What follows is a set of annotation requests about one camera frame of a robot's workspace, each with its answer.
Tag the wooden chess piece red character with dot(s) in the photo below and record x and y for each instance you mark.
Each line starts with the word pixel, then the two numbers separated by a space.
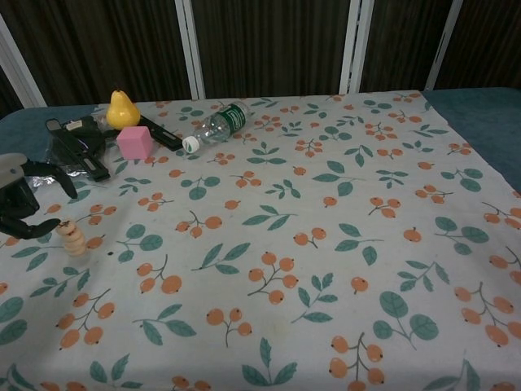
pixel 72 236
pixel 76 243

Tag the clear plastic water bottle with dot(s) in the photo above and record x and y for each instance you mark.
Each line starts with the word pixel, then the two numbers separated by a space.
pixel 221 122

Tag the black item in plastic bag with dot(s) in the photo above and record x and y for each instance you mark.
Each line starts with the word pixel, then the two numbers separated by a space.
pixel 87 128

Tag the wooden chess piece black character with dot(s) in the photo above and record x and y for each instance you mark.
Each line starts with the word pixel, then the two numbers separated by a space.
pixel 77 251
pixel 66 225

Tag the yellow pear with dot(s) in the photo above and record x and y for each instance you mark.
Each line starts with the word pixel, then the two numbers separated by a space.
pixel 122 114

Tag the pink foam cube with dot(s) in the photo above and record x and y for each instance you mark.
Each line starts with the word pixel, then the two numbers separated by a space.
pixel 134 142

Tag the floral print tablecloth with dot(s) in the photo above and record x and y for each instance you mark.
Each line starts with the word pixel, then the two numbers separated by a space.
pixel 285 228

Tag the white partition post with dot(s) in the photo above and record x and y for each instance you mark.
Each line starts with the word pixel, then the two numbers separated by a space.
pixel 356 49
pixel 190 49
pixel 443 45
pixel 16 61

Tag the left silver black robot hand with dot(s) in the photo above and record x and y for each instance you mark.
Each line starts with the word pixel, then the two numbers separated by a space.
pixel 10 169

